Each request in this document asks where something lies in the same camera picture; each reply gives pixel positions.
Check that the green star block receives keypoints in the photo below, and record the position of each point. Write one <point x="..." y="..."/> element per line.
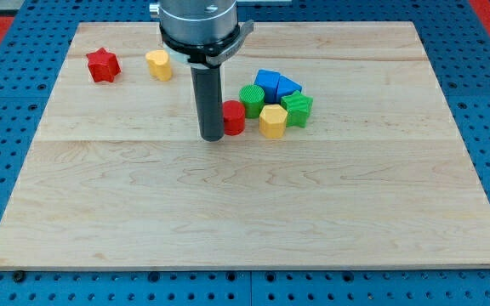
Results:
<point x="298" y="107"/>

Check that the light wooden board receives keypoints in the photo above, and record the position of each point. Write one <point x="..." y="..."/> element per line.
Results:
<point x="117" y="177"/>

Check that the red star block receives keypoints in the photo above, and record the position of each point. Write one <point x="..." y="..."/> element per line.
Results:
<point x="103" y="65"/>

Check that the blue cube block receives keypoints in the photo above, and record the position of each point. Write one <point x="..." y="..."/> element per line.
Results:
<point x="268" y="81"/>

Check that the red cylinder block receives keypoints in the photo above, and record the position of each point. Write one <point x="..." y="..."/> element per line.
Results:
<point x="234" y="117"/>

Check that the blue triangle block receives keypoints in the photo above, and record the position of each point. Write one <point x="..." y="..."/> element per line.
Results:
<point x="285" y="87"/>

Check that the green cylinder block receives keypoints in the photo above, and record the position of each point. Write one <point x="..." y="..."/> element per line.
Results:
<point x="253" y="99"/>

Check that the yellow heart block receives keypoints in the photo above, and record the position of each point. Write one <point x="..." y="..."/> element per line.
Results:
<point x="158" y="62"/>

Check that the yellow hexagon block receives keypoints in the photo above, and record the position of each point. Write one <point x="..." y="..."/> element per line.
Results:
<point x="273" y="121"/>

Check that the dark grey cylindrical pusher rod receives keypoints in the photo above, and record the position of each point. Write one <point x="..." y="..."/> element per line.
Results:
<point x="208" y="97"/>

